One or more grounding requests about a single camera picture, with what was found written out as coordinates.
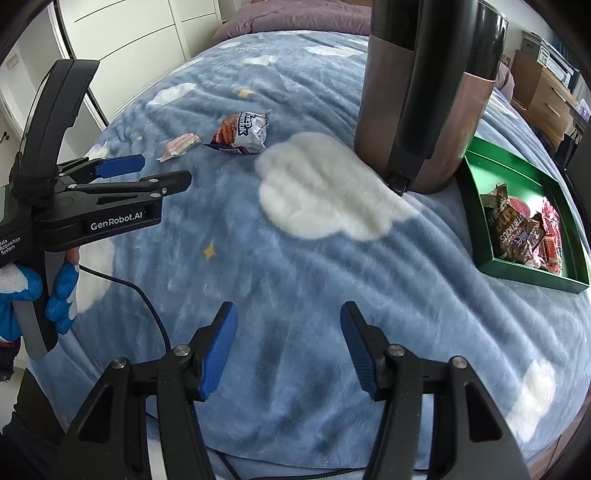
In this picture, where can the blue white chip snack bag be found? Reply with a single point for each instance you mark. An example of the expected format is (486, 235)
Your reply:
(241, 133)

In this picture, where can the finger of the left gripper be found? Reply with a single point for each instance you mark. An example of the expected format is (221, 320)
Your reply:
(87, 170)
(155, 186)

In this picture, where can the brown black electric kettle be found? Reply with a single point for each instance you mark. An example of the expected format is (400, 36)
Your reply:
(418, 146)

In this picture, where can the blue cloud blanket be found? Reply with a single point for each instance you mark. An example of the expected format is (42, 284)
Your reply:
(289, 235)

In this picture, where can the small red orange candy bar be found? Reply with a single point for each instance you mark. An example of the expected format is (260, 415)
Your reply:
(551, 255)

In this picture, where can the brown nutritious snack bag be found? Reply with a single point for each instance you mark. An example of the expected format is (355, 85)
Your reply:
(515, 238)

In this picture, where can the pink striped candy packet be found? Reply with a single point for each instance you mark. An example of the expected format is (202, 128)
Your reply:
(179, 146)

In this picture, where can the blue gloved left hand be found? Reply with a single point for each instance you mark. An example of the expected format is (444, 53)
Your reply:
(19, 283)

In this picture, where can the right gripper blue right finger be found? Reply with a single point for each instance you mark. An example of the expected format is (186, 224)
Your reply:
(367, 347)

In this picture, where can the green tray box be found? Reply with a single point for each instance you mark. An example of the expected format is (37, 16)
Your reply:
(484, 166)

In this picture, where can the pink cartoon shaped packet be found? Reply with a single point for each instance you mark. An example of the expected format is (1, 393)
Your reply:
(520, 206)

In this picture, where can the grey printer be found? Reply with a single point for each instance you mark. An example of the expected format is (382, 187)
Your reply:
(548, 56)

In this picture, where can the large red white snack pouch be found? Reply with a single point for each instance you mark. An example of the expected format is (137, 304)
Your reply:
(551, 220)

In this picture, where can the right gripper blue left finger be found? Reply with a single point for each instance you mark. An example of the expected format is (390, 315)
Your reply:
(210, 347)

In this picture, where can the wooden drawer cabinet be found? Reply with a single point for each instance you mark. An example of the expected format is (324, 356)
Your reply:
(541, 99)

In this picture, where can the grey office chair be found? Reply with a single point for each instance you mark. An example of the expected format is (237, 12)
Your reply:
(574, 161)

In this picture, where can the purple duvet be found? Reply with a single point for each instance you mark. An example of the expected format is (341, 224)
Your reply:
(300, 16)

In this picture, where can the white wardrobe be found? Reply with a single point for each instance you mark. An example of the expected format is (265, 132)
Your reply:
(136, 42)

